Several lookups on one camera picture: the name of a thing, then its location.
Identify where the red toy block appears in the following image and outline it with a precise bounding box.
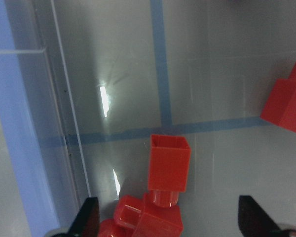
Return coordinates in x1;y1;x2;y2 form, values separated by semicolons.
148;134;191;208
260;62;296;133
98;219;128;237
113;194;184;237

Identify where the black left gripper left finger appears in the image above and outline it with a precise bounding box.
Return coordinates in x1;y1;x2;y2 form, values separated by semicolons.
65;197;100;237

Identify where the blue plastic tray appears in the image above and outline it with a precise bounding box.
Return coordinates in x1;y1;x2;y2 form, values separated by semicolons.
0;0;59;237

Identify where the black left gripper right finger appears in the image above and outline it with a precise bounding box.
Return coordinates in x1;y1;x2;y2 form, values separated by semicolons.
238;195;296;237

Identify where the clear plastic storage box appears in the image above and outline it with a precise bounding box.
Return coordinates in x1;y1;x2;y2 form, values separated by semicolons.
6;0;296;237

